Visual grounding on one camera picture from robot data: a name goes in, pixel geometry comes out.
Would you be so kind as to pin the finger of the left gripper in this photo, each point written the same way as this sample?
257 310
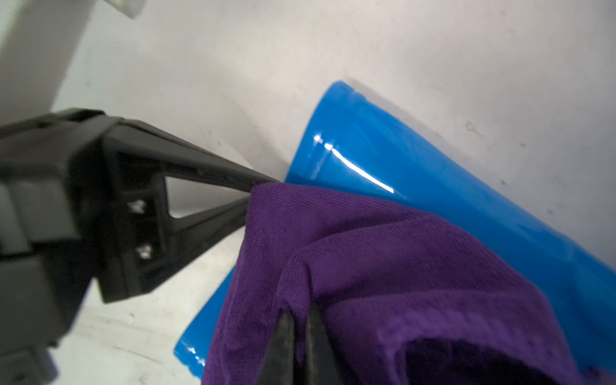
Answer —
154 170

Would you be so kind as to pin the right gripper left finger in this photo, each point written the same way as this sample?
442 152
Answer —
278 365

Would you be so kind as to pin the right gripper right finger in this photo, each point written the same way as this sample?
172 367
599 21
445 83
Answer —
321 365

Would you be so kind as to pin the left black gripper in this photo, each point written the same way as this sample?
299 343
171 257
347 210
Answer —
62 228

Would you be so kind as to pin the purple cloth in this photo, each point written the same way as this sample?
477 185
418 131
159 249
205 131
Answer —
407 297

